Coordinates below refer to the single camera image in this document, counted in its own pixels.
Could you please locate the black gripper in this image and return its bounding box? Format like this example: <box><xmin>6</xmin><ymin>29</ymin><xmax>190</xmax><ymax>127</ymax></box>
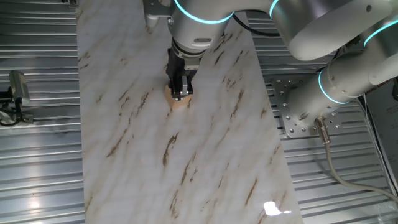
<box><xmin>165</xmin><ymin>48</ymin><xmax>203</xmax><ymax>101</ymax></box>

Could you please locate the small wooden cube block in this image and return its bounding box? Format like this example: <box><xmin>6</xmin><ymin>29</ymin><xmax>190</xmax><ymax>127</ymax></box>
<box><xmin>164</xmin><ymin>83</ymin><xmax>193</xmax><ymax>110</ymax></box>

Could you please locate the white brown marble pattern board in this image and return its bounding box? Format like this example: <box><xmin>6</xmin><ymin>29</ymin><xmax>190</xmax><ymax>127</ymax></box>
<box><xmin>75</xmin><ymin>0</ymin><xmax>305</xmax><ymax>224</ymax></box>

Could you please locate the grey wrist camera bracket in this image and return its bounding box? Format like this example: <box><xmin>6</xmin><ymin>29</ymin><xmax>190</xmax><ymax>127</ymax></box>
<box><xmin>142</xmin><ymin>0</ymin><xmax>171</xmax><ymax>28</ymax></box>

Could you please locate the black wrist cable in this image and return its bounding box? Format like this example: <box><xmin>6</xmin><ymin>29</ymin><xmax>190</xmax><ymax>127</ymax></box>
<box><xmin>231</xmin><ymin>12</ymin><xmax>280</xmax><ymax>37</ymax></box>

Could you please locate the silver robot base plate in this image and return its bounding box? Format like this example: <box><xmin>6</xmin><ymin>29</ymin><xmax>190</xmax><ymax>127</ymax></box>
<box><xmin>272</xmin><ymin>77</ymin><xmax>343</xmax><ymax>138</ymax></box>

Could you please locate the grey cable with metal connector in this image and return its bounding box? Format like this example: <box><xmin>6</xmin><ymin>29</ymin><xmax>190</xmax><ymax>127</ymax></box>
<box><xmin>313</xmin><ymin>117</ymin><xmax>398</xmax><ymax>205</ymax></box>

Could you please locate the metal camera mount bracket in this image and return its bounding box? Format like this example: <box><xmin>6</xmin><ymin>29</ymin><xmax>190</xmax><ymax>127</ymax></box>
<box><xmin>0</xmin><ymin>105</ymin><xmax>34</xmax><ymax>126</ymax></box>

